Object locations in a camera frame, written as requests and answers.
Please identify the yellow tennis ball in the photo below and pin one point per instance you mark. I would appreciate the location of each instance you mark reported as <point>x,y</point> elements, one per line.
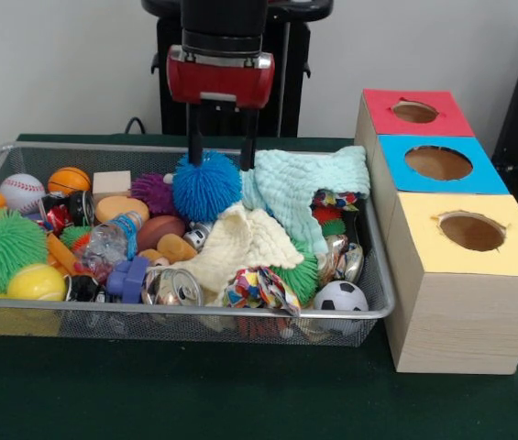
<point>36,284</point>

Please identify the purple fuzzy toy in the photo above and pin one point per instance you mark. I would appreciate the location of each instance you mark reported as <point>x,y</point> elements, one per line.
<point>153,192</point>

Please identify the white baseball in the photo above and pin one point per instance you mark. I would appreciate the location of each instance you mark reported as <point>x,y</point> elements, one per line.
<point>21,190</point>

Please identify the mint green waffle cloth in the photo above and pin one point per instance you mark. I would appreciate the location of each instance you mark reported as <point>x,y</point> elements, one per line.
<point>295,183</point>

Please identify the black and white soccer ball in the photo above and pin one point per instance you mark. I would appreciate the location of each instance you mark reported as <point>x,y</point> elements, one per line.
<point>341,297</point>

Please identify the blue fuzzy ball with eyes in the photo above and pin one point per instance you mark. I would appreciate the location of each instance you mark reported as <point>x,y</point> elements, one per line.
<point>203,192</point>

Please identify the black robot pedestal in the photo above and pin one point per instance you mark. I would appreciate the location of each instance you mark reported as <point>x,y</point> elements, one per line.
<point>295,91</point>

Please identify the brown toy football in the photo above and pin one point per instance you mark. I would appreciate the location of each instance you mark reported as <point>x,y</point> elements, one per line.
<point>160,231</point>

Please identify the dark green table cloth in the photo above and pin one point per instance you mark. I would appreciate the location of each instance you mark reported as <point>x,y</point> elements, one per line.
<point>194,403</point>

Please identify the green fuzzy ball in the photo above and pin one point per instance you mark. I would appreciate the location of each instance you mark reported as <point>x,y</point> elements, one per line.
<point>2,247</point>

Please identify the wooden box with three holes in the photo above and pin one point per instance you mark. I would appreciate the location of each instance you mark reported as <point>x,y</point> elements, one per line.
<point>465,316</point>

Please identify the cream waffle cloth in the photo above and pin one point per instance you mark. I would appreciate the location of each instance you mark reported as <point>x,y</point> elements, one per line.
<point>240,243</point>

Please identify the orange basketball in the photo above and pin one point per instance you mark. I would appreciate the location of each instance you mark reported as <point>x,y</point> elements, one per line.
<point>69,180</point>

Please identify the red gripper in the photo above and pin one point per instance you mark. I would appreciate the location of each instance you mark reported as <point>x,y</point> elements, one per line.
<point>219,80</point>

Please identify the crushed clear plastic bottle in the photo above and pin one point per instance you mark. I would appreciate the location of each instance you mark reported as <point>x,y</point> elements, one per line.
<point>112,238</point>

